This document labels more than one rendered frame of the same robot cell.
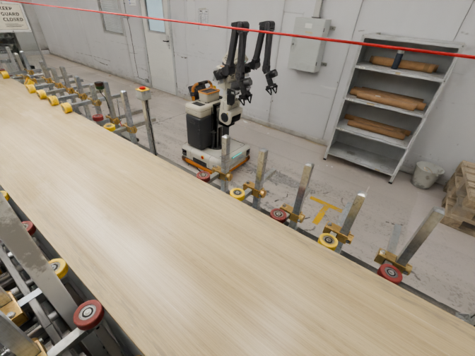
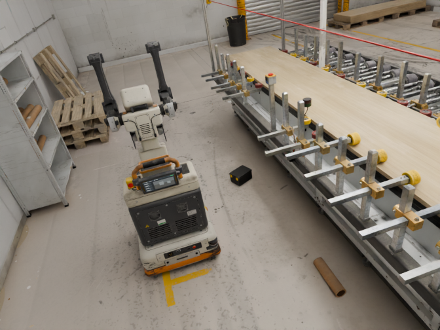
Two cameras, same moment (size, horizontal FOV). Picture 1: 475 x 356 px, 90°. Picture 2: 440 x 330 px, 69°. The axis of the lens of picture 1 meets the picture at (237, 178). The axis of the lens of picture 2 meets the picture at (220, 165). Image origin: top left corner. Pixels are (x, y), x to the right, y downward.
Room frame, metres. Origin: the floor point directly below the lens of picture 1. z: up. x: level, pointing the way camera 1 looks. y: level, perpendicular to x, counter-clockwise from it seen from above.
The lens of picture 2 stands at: (3.85, 2.10, 2.08)
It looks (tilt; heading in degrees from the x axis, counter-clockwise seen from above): 33 degrees down; 224
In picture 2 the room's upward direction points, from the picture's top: 10 degrees counter-clockwise
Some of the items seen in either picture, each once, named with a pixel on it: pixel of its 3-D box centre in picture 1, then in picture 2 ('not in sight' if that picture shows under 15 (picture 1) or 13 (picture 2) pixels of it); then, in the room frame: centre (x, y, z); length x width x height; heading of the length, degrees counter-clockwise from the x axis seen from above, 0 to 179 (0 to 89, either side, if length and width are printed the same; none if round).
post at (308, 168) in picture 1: (299, 201); (230, 74); (0.95, -0.33, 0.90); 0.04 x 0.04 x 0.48; 55
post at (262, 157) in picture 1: (259, 185); (236, 81); (1.09, -0.12, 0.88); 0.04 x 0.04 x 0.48; 55
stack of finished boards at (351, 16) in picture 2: not in sight; (379, 10); (-6.39, -0.81, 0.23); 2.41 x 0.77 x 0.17; 147
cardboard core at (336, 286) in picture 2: not in sight; (329, 276); (2.37, 1.54, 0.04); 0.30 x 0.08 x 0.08; 55
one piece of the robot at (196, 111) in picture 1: (210, 119); (165, 198); (2.76, 0.37, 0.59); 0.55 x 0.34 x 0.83; 145
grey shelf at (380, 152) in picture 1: (381, 111); (24, 133); (2.92, -1.71, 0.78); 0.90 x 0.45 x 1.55; 55
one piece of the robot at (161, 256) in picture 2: not in sight; (183, 249); (2.87, 0.58, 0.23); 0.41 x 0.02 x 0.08; 145
